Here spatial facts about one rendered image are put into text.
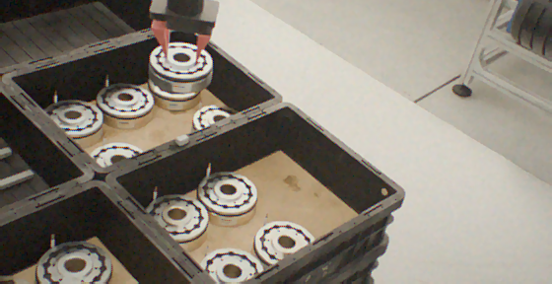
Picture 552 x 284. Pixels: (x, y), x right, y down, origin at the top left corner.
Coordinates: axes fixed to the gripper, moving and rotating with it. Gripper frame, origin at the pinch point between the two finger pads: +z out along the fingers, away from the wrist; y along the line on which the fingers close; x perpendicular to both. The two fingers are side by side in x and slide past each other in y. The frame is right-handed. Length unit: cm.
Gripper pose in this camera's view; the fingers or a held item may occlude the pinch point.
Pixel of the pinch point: (181, 54)
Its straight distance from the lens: 134.4
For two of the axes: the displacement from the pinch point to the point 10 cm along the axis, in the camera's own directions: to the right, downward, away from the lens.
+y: 9.9, 1.4, 0.4
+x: 0.6, -6.2, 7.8
